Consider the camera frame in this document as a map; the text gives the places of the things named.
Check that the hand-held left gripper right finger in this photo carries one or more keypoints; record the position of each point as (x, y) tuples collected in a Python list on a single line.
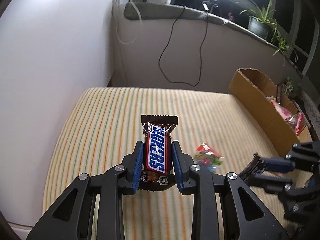
[(176, 165)]

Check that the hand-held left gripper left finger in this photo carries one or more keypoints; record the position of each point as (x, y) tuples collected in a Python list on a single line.
[(138, 165)]

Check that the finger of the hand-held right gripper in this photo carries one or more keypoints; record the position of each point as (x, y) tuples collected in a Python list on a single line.
[(275, 164), (272, 183)]

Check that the brown chocolate bar blue label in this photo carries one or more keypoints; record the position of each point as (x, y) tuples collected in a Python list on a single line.
[(157, 150)]

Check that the dark chocolate bar wrapper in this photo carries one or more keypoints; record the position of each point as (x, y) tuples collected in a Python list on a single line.
[(250, 167)]

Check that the red snack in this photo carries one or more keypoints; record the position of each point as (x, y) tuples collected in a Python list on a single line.
[(296, 123)]

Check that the cardboard box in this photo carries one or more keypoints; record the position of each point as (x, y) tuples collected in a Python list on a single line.
[(262, 105)]

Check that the colourful candy packet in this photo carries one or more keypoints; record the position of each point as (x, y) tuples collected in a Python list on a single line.
[(207, 158)]

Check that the striped bed blanket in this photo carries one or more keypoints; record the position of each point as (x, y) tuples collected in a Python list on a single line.
[(100, 130)]

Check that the pink printed snack packet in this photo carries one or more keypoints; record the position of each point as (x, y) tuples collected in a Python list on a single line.
[(281, 110)]

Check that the potted spider plant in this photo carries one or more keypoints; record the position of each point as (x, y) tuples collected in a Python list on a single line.
[(260, 25)]

